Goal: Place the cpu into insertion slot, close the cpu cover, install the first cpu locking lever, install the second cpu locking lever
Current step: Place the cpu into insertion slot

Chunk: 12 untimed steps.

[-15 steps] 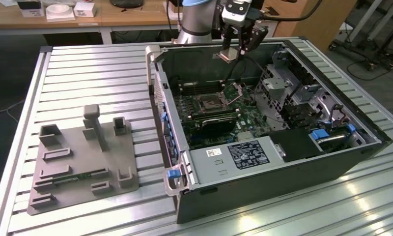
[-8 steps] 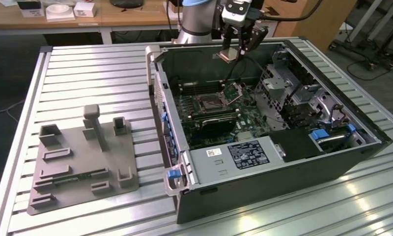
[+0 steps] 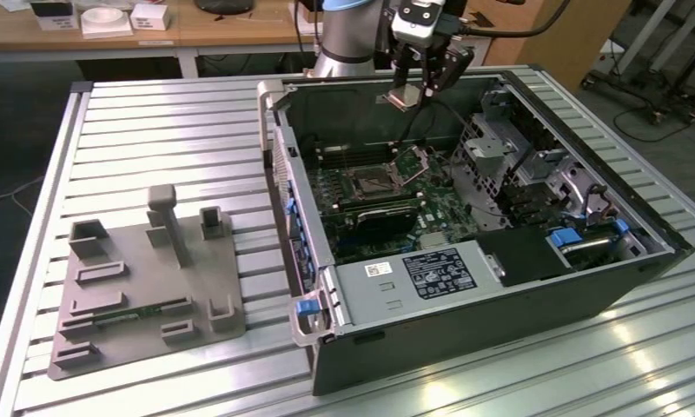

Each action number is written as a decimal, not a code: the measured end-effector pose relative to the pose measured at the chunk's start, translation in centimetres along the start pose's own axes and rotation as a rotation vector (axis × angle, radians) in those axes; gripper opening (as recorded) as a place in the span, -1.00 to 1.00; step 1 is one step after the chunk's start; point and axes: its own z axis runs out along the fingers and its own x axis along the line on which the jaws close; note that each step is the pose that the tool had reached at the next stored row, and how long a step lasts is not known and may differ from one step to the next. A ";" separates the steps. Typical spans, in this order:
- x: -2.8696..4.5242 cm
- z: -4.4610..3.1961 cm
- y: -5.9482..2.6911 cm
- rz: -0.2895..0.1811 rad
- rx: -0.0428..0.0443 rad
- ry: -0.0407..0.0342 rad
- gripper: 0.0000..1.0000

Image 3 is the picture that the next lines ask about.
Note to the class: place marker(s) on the white round holder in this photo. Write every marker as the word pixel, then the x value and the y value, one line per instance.
pixel 106 26

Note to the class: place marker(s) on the blue card retention clip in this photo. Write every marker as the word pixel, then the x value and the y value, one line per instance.
pixel 290 205

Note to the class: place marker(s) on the blue release latch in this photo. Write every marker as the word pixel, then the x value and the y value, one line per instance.
pixel 306 308

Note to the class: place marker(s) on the black plastic shroud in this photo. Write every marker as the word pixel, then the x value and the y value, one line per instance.
pixel 521 256

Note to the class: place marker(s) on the white labelled box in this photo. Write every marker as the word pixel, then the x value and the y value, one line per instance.
pixel 149 17

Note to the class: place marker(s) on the silver-topped CPU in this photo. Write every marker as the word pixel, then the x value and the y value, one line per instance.
pixel 405 96

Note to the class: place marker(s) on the CPU socket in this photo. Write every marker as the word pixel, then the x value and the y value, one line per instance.
pixel 373 180

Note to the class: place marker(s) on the wooden cabinet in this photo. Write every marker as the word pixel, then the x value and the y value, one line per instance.
pixel 579 39

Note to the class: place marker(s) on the white box with black top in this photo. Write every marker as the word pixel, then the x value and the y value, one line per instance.
pixel 54 21

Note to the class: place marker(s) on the small blue clip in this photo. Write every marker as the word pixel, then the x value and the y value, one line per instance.
pixel 622 228

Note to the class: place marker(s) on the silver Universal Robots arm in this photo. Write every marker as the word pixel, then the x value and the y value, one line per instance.
pixel 347 39

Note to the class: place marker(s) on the black graphics card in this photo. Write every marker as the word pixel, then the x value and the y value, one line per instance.
pixel 381 226

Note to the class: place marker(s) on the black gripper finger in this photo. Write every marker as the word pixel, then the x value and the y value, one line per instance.
pixel 401 65
pixel 432 74

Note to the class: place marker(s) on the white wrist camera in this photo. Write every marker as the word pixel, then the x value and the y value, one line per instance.
pixel 416 21

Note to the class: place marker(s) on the silver chipset heat sink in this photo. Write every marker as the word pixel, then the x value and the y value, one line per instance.
pixel 436 241

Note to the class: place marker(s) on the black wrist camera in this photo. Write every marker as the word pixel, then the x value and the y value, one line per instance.
pixel 460 65

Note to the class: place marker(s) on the blue disk carrier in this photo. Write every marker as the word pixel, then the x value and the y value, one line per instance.
pixel 563 240

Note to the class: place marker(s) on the silver drive cage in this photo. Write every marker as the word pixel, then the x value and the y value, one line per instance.
pixel 485 150

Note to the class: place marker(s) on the black wheeled stand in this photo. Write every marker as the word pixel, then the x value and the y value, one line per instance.
pixel 671 104

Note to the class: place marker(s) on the grey parts rack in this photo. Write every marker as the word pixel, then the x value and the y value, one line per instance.
pixel 150 282

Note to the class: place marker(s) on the black round object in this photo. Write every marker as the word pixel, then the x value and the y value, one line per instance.
pixel 222 5

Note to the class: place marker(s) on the silver power supply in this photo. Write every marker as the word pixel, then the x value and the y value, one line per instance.
pixel 381 299

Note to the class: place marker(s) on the wooden desk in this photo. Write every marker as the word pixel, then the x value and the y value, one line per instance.
pixel 22 37

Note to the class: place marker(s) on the green motherboard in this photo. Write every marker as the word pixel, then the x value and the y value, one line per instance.
pixel 440 204

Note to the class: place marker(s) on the black open PC case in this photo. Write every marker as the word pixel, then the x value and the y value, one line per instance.
pixel 468 347

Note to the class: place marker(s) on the white metal frame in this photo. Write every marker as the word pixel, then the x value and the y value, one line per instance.
pixel 643 39

